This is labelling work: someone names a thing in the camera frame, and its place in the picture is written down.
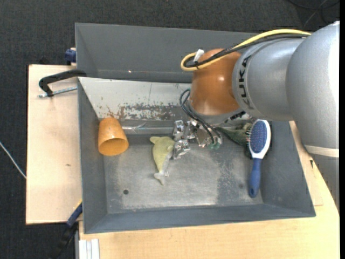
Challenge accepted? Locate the green soft toy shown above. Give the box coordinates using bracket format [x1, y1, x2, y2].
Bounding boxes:
[217, 122, 253, 159]

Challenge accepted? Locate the yellow-green toy dolphin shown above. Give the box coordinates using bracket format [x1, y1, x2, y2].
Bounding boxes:
[149, 135, 176, 186]

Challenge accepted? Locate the black cylinder on white bracket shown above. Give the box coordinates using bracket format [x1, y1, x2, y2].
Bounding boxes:
[227, 111, 253, 125]

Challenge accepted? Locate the orange plastic cup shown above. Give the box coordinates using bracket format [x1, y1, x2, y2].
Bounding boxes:
[98, 117, 129, 156]

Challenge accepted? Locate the grey metal bin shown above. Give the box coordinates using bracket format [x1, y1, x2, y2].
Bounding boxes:
[74, 22, 316, 234]

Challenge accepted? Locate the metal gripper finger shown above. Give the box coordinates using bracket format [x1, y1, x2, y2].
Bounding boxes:
[170, 140, 191, 161]
[172, 119, 190, 141]

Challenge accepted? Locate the blue and white hairbrush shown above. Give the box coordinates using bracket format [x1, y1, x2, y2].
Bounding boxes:
[247, 119, 272, 199]

